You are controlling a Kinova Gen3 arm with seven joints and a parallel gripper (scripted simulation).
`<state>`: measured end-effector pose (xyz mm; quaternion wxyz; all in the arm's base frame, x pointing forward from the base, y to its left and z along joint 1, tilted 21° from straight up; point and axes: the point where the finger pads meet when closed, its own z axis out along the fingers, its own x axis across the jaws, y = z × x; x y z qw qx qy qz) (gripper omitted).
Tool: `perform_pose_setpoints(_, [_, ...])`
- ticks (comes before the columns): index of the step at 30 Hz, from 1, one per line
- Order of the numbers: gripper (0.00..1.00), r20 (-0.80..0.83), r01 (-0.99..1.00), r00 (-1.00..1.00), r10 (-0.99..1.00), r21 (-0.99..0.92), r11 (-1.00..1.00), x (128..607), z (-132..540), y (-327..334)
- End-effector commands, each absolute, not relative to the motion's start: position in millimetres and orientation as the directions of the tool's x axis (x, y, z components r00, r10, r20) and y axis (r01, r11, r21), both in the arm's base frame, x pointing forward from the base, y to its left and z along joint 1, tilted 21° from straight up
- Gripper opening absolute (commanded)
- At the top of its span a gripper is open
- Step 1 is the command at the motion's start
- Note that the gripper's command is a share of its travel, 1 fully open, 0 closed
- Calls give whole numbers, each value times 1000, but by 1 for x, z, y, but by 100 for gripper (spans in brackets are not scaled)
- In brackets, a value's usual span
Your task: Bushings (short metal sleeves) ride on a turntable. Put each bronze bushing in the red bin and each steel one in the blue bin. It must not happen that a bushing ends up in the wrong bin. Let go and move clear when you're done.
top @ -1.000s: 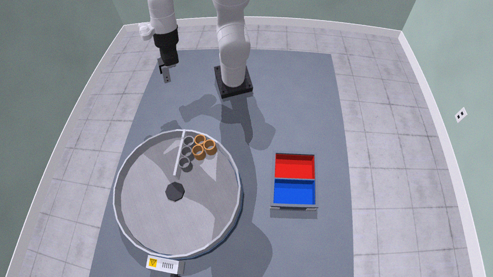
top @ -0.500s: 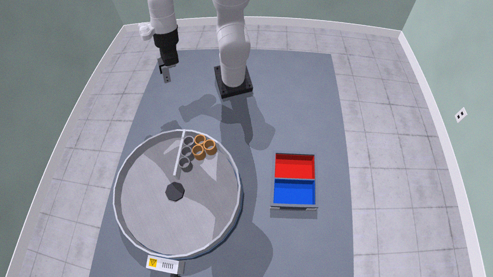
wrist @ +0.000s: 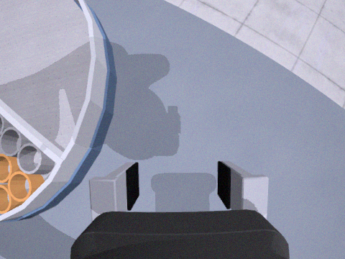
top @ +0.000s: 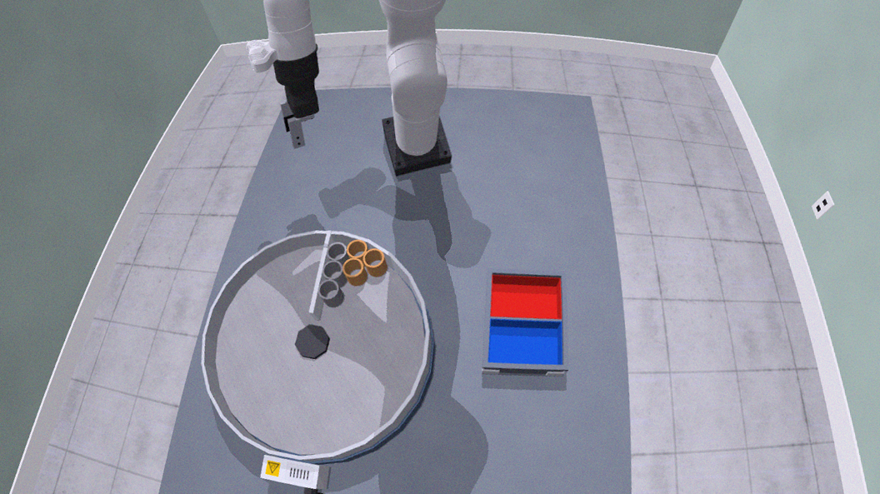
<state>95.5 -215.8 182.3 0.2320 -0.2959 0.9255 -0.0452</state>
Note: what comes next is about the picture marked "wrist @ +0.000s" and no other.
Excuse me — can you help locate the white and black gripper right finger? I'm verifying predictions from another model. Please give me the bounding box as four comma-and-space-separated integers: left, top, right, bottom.
218, 161, 268, 219

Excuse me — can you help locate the bronze bushing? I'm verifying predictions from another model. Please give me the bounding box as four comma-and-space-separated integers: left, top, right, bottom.
0, 154, 21, 183
0, 184, 24, 214
8, 171, 45, 201

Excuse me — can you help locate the grey metal ring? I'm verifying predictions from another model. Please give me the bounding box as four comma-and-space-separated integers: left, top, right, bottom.
0, 127, 33, 158
17, 143, 55, 175
0, 114, 14, 136

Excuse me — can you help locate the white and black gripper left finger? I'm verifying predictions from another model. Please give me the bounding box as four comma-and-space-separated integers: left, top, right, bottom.
89, 162, 139, 221

